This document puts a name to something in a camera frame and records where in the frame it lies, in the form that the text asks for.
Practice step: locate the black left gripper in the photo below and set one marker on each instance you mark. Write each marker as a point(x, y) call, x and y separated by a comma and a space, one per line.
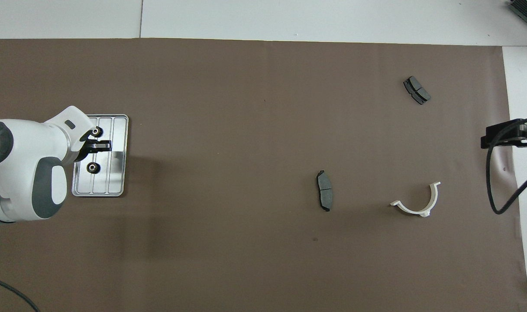
point(85, 149)

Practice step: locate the black bearing gear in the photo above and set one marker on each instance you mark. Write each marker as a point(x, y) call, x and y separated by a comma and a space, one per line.
point(93, 167)
point(97, 130)

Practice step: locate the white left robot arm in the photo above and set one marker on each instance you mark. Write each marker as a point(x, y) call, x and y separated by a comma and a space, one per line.
point(29, 143)

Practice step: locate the brown paper table mat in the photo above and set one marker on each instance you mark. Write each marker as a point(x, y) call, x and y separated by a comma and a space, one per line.
point(246, 173)

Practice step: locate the long dark grey brake pad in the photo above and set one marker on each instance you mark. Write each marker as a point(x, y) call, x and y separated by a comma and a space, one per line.
point(324, 190)

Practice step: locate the silver metal ribbed tray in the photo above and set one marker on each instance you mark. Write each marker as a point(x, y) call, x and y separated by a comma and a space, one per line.
point(116, 173)

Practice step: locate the short dark grey brake pad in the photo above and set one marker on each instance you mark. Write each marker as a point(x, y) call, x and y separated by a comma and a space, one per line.
point(417, 90)

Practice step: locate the white curved plastic bracket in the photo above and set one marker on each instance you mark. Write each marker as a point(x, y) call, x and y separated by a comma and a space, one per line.
point(433, 199)

